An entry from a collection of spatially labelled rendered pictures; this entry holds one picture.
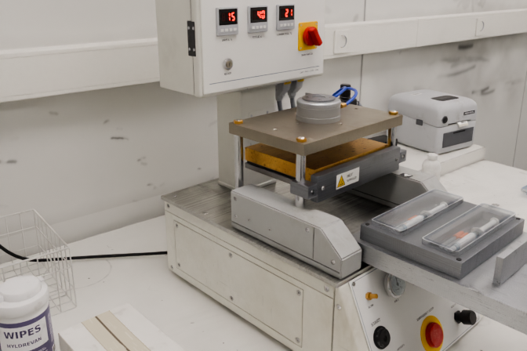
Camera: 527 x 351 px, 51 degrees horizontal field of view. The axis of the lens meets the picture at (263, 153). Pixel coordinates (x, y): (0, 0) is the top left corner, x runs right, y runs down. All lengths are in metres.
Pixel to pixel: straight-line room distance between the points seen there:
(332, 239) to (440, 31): 1.44
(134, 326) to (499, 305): 0.53
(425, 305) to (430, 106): 0.98
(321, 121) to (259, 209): 0.19
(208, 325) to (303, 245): 0.28
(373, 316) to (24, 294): 0.53
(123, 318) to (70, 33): 0.66
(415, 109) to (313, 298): 1.12
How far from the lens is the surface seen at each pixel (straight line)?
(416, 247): 0.81
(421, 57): 2.17
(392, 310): 0.91
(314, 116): 0.95
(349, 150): 0.99
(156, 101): 1.41
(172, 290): 1.15
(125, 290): 1.17
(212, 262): 1.06
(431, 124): 1.85
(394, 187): 1.07
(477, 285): 0.79
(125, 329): 0.91
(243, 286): 1.00
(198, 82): 0.96
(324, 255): 0.83
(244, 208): 0.94
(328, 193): 0.89
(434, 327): 0.98
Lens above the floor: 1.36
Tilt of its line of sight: 18 degrees down
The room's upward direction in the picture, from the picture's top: straight up
